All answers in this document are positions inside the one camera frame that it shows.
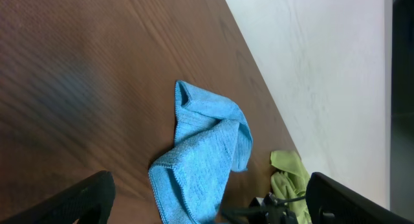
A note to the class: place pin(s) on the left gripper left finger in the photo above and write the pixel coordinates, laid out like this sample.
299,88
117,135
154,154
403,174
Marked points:
89,201

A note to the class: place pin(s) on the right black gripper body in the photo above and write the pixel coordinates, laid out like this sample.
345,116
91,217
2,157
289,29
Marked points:
276,212

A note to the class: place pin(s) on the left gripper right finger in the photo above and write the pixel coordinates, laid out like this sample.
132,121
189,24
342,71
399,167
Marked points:
328,201

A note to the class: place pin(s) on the blue microfiber cloth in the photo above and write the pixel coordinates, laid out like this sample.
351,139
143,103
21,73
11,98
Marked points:
212,139

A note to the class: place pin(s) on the crumpled green cloth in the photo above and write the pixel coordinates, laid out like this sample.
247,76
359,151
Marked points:
291,178

